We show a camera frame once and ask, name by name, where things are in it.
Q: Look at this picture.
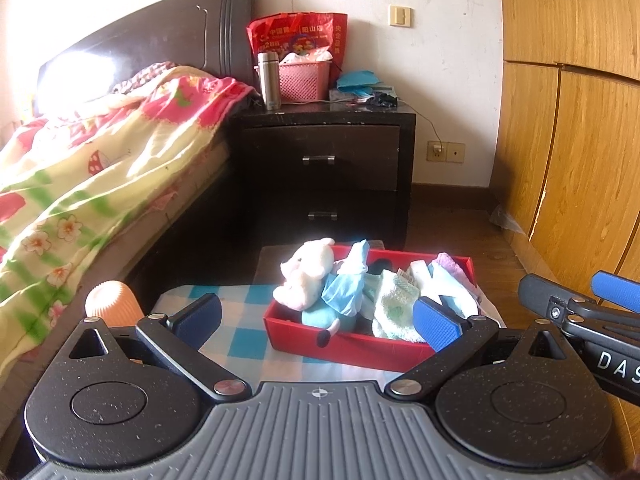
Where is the floral quilt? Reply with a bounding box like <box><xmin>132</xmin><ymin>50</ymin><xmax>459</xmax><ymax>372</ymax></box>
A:
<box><xmin>0</xmin><ymin>62</ymin><xmax>256</xmax><ymax>371</ymax></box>

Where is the blue paper plane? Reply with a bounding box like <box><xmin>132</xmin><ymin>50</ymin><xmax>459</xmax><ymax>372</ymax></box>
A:
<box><xmin>336</xmin><ymin>70</ymin><xmax>381</xmax><ymax>91</ymax></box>

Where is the mint green towel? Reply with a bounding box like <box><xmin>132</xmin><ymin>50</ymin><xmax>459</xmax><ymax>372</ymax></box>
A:
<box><xmin>372</xmin><ymin>269</ymin><xmax>426</xmax><ymax>341</ymax></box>

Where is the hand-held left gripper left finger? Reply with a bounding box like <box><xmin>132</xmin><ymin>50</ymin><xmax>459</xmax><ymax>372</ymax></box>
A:
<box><xmin>67</xmin><ymin>294</ymin><xmax>253</xmax><ymax>402</ymax></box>

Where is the steel thermos flask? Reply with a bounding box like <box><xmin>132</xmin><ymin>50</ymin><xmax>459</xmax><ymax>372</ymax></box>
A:
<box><xmin>256</xmin><ymin>51</ymin><xmax>282</xmax><ymax>111</ymax></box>

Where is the red plastic bag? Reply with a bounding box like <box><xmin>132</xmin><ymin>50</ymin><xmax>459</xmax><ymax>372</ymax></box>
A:
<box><xmin>246</xmin><ymin>11</ymin><xmax>348</xmax><ymax>78</ymax></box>

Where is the thin charger cable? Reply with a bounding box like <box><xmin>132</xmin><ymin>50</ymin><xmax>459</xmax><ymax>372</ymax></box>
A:
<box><xmin>400</xmin><ymin>100</ymin><xmax>443</xmax><ymax>153</ymax></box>

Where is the red cardboard box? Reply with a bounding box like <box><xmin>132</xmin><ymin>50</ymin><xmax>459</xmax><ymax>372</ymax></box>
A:
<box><xmin>263</xmin><ymin>242</ymin><xmax>473</xmax><ymax>373</ymax></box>

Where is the pink knitted garment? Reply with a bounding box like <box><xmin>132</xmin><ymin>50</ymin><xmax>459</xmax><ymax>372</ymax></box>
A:
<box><xmin>434</xmin><ymin>252</ymin><xmax>471</xmax><ymax>291</ymax></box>

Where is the light blue cloth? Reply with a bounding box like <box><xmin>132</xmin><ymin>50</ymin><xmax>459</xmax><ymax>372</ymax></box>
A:
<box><xmin>322</xmin><ymin>240</ymin><xmax>371</xmax><ymax>317</ymax></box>

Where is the wooden wardrobe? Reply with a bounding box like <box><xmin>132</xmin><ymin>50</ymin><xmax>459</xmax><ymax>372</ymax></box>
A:
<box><xmin>492</xmin><ymin>0</ymin><xmax>640</xmax><ymax>461</ymax></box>

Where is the dark wooden headboard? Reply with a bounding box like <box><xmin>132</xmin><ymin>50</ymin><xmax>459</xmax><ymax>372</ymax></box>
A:
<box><xmin>35</xmin><ymin>0</ymin><xmax>258</xmax><ymax>106</ymax></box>

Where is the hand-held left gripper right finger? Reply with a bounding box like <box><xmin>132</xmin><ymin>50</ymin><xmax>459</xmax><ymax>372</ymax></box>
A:
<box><xmin>390</xmin><ymin>297</ymin><xmax>568</xmax><ymax>402</ymax></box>

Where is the bed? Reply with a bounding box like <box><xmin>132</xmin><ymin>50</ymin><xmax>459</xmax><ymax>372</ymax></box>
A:
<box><xmin>0</xmin><ymin>135</ymin><xmax>238</xmax><ymax>411</ymax></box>

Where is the blue checkered tablecloth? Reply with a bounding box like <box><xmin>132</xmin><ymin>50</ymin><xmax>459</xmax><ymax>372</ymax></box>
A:
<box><xmin>150</xmin><ymin>282</ymin><xmax>501</xmax><ymax>386</ymax></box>

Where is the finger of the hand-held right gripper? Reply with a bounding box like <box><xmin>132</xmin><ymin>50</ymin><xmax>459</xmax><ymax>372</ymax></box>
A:
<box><xmin>517</xmin><ymin>274</ymin><xmax>598</xmax><ymax>323</ymax></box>
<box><xmin>591</xmin><ymin>270</ymin><xmax>640</xmax><ymax>313</ymax></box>

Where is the clear plastic bag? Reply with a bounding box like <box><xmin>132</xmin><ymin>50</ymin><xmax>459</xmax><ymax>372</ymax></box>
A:
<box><xmin>490</xmin><ymin>205</ymin><xmax>526</xmax><ymax>236</ymax></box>

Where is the dark wooden nightstand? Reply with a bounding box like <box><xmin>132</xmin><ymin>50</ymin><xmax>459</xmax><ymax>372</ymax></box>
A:
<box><xmin>230</xmin><ymin>102</ymin><xmax>417</xmax><ymax>261</ymax></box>

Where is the white bunny plush toy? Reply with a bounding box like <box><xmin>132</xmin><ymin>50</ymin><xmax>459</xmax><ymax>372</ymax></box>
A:
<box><xmin>272</xmin><ymin>237</ymin><xmax>336</xmax><ymax>311</ymax></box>

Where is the wall power outlet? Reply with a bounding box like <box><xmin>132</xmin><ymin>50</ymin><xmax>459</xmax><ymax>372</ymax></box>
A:
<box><xmin>426</xmin><ymin>141</ymin><xmax>466</xmax><ymax>164</ymax></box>

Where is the light blue packet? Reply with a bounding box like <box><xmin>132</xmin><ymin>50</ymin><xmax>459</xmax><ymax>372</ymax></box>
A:
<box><xmin>329</xmin><ymin>87</ymin><xmax>376</xmax><ymax>104</ymax></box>

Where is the pink plastic basket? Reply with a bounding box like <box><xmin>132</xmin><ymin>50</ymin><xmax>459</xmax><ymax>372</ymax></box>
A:
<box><xmin>277</xmin><ymin>60</ymin><xmax>333</xmax><ymax>102</ymax></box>

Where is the orange plastic bottle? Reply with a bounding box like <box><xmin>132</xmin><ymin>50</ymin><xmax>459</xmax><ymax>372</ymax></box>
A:
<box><xmin>85</xmin><ymin>280</ymin><xmax>143</xmax><ymax>331</ymax></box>

